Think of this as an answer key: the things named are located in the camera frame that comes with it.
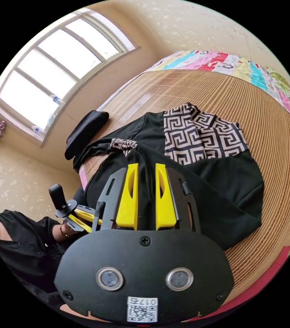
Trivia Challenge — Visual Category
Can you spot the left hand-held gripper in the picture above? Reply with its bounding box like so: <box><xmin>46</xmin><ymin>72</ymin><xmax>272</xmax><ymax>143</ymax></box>
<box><xmin>54</xmin><ymin>199</ymin><xmax>103</xmax><ymax>233</ymax></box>

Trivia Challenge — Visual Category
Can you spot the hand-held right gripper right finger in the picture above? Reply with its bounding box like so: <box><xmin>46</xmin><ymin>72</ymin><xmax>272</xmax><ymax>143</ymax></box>
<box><xmin>155</xmin><ymin>163</ymin><xmax>181</xmax><ymax>230</ymax></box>

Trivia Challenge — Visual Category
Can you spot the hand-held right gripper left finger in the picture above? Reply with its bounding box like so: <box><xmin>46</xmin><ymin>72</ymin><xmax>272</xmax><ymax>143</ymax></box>
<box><xmin>116</xmin><ymin>163</ymin><xmax>139</xmax><ymax>230</ymax></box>

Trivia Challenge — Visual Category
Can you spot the person's left forearm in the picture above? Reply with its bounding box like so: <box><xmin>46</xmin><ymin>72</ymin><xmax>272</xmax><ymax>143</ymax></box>
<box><xmin>52</xmin><ymin>222</ymin><xmax>74</xmax><ymax>242</ymax></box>

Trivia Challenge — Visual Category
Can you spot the person's body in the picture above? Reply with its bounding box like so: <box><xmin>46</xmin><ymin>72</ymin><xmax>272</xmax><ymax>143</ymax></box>
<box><xmin>0</xmin><ymin>181</ymin><xmax>89</xmax><ymax>317</ymax></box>

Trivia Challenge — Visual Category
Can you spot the black shirt with geometric print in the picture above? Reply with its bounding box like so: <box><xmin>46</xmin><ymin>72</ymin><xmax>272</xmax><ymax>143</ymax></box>
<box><xmin>72</xmin><ymin>102</ymin><xmax>251</xmax><ymax>175</ymax></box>

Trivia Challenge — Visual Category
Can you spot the folded black garment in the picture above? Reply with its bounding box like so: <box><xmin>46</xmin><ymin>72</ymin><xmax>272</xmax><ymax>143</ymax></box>
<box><xmin>64</xmin><ymin>110</ymin><xmax>109</xmax><ymax>161</ymax></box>

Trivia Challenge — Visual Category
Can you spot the bed with woven mat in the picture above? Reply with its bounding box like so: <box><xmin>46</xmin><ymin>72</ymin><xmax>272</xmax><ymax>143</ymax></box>
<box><xmin>78</xmin><ymin>50</ymin><xmax>290</xmax><ymax>324</ymax></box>

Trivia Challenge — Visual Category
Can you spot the window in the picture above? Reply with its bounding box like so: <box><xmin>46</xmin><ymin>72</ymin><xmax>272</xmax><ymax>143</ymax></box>
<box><xmin>0</xmin><ymin>10</ymin><xmax>142</xmax><ymax>149</ymax></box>

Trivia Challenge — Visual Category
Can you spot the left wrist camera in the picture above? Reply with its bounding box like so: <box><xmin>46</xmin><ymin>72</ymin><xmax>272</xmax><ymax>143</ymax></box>
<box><xmin>48</xmin><ymin>183</ymin><xmax>68</xmax><ymax>212</ymax></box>

